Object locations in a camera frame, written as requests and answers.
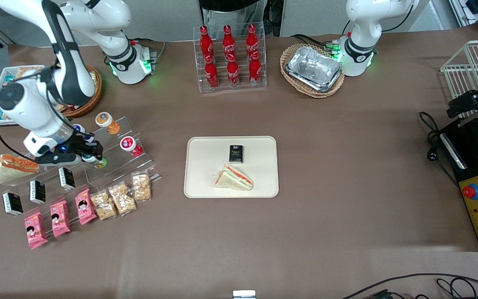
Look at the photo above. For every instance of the wicker basket with foil containers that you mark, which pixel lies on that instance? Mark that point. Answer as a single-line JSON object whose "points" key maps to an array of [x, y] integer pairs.
{"points": [[293, 87]]}

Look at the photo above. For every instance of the orange gum jar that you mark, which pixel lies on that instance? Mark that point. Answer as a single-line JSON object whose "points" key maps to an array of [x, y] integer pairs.
{"points": [[107, 122]]}

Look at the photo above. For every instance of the dark wicker basket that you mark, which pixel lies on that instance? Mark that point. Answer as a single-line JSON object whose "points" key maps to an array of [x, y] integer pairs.
{"points": [[93, 99]]}

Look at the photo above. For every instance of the black small box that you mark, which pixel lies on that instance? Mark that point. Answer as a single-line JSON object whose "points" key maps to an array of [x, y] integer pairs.
{"points": [[13, 204], [236, 153], [37, 192], [67, 178]]}

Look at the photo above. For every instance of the clear acrylic bottle rack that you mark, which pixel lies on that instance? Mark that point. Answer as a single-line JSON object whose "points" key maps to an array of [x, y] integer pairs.
{"points": [[243, 88]]}

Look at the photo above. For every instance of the red cola bottle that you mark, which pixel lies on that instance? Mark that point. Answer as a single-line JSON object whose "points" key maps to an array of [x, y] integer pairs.
{"points": [[252, 39], [228, 40], [206, 41], [233, 72], [211, 74], [255, 70]]}

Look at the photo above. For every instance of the clear acrylic stepped display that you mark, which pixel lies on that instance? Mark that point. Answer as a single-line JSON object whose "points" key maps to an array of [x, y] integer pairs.
{"points": [[116, 168]]}

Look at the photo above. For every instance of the cream plastic tray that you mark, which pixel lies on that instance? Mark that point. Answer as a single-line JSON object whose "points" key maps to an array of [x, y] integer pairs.
{"points": [[206, 174]]}

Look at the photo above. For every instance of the black sealing machine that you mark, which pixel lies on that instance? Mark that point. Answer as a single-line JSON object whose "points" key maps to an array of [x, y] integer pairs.
{"points": [[477, 166]]}

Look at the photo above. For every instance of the pink snack packet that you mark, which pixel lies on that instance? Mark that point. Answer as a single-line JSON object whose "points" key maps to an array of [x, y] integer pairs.
{"points": [[59, 219], [35, 230], [85, 207]]}

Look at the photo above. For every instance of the green gum jar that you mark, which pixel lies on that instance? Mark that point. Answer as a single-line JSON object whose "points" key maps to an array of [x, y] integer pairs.
{"points": [[101, 162]]}

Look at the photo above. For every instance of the blue gum jar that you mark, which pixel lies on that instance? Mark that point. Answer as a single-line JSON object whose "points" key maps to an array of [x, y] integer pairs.
{"points": [[78, 128]]}

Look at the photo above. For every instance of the red emergency stop button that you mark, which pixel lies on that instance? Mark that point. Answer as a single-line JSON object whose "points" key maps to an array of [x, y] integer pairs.
{"points": [[470, 191]]}

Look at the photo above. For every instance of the red gum jar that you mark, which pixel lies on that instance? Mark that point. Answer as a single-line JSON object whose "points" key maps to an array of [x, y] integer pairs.
{"points": [[129, 145]]}

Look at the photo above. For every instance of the wrapped triangle sandwich on tray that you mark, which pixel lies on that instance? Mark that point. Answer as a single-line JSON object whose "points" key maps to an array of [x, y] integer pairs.
{"points": [[235, 178]]}

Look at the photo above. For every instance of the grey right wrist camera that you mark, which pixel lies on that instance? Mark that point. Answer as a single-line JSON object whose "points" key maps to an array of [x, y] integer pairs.
{"points": [[58, 159]]}

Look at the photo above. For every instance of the small white box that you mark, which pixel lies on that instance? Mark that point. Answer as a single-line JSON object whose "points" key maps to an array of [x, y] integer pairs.
{"points": [[244, 294]]}

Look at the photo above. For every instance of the aluminium foil container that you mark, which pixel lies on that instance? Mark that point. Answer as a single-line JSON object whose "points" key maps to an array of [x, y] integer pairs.
{"points": [[313, 68]]}

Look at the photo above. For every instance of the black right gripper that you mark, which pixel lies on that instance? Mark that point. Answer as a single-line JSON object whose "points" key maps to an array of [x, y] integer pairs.
{"points": [[79, 145]]}

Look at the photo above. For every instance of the clear nut snack packet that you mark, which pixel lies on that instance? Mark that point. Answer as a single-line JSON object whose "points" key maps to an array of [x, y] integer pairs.
{"points": [[122, 198], [103, 205], [141, 187]]}

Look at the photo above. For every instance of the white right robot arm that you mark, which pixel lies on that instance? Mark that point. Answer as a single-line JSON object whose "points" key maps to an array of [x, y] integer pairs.
{"points": [[69, 62]]}

